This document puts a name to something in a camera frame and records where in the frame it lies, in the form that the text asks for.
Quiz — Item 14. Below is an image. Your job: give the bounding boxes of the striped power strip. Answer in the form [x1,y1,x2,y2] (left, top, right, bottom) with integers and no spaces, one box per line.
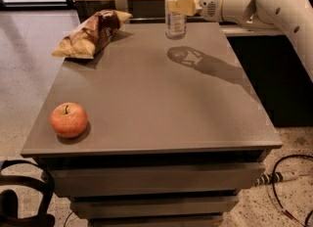
[254,171,299,186]

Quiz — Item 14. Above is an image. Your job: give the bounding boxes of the black floor cable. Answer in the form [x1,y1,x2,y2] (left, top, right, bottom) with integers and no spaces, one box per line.
[265,154,313,227]

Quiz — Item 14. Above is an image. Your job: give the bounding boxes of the red apple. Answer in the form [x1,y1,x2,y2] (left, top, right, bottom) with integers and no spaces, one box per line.
[50,103,88,138]

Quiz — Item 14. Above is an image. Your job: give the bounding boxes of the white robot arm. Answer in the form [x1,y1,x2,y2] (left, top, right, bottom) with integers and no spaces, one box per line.
[165,0,313,80]

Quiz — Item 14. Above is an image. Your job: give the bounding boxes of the brown chip bag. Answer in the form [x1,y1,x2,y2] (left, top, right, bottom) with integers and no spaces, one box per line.
[52,10,132,59]

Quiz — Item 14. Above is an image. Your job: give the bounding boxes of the clear plastic water bottle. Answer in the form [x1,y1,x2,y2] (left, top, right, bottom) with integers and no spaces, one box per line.
[164,0,187,40]

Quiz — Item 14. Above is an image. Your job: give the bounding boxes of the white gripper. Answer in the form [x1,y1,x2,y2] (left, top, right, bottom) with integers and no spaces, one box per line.
[167,0,224,22]

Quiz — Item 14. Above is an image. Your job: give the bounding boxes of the horizontal metal rail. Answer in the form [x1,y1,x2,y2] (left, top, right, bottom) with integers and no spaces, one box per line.
[128,17,207,23]

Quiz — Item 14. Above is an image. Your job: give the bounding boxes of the black chair base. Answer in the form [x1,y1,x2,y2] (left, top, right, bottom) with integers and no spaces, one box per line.
[0,159,55,227]

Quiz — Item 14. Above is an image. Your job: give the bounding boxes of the grey drawer cabinet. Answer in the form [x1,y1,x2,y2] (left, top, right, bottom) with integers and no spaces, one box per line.
[22,23,282,227]

